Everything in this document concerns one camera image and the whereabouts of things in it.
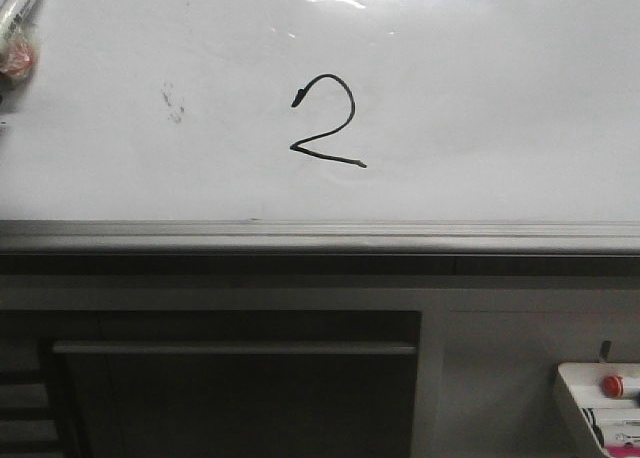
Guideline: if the white marker tray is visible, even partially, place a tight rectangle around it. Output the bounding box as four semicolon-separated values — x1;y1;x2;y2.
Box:
553;362;639;457

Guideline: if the white whiteboard with aluminium frame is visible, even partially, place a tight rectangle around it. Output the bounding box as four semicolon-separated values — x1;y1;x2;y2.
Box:
1;0;639;255

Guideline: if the pink capped marker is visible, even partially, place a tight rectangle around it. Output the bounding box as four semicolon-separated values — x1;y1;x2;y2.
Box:
604;443;640;458

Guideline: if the red capped marker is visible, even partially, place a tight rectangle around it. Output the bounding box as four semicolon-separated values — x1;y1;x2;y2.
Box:
600;375;640;399

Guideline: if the white whiteboard marker with tape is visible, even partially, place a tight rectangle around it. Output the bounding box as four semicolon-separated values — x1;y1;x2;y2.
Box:
1;0;40;114

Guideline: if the dark cabinet panel with rail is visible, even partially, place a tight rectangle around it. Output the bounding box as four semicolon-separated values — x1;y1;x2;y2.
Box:
1;311;421;457

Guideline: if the black capped marker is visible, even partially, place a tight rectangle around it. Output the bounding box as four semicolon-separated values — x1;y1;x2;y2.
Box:
581;408;639;446

